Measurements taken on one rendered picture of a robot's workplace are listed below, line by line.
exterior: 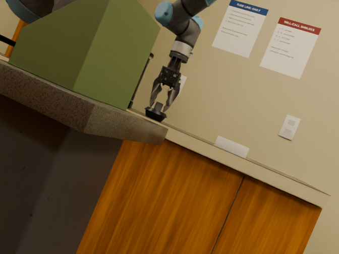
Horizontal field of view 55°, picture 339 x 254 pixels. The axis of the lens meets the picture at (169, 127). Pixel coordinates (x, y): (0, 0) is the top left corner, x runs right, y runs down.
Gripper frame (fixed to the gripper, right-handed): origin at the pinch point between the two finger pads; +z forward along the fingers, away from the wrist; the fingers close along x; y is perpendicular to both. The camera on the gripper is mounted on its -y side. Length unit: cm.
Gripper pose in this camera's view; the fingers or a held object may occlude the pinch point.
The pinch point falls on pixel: (158, 106)
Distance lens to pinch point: 123.0
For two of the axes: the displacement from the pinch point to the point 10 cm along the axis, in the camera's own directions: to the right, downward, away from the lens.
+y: -0.4, 0.0, -10.0
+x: 9.2, 3.9, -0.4
